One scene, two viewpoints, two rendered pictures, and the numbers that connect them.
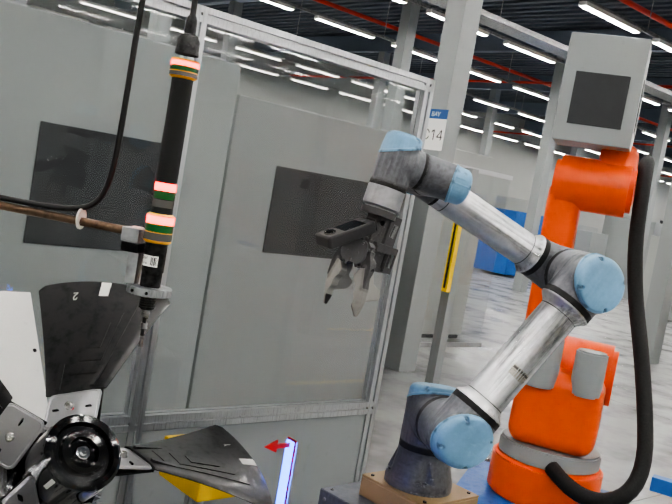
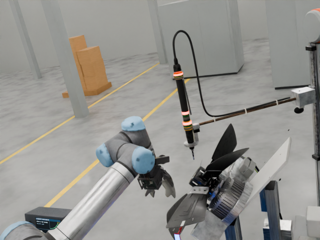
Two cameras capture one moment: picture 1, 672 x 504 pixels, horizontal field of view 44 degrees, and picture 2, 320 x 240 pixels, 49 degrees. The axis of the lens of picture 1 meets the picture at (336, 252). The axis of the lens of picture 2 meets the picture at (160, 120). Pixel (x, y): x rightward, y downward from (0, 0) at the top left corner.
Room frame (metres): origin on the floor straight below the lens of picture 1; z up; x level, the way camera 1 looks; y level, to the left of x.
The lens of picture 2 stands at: (2.74, -0.41, 2.16)
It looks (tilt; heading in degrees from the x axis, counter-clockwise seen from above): 19 degrees down; 159
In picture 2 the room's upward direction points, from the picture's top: 12 degrees counter-clockwise
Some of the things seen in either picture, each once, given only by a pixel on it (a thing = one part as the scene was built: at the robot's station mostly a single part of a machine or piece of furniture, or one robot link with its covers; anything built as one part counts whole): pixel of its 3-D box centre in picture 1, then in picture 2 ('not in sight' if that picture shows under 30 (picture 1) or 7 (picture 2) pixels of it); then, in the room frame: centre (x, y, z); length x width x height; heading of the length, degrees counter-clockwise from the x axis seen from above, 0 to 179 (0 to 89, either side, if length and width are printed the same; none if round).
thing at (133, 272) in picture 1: (147, 262); (191, 135); (1.31, 0.29, 1.50); 0.09 x 0.07 x 0.10; 77
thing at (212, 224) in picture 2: not in sight; (208, 229); (1.36, 0.26, 0.98); 0.20 x 0.16 x 0.20; 42
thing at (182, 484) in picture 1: (199, 468); not in sight; (1.77, 0.21, 1.02); 0.16 x 0.10 x 0.11; 42
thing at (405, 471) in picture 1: (421, 462); not in sight; (1.83, -0.27, 1.10); 0.15 x 0.15 x 0.10
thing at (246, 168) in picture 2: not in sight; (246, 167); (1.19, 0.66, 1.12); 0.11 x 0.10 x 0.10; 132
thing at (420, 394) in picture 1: (432, 412); not in sight; (1.83, -0.27, 1.21); 0.13 x 0.12 x 0.14; 15
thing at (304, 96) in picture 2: not in sight; (304, 96); (1.44, 0.89, 1.54); 0.10 x 0.07 x 0.08; 77
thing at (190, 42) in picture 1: (169, 164); (184, 105); (1.30, 0.28, 1.66); 0.04 x 0.04 x 0.46
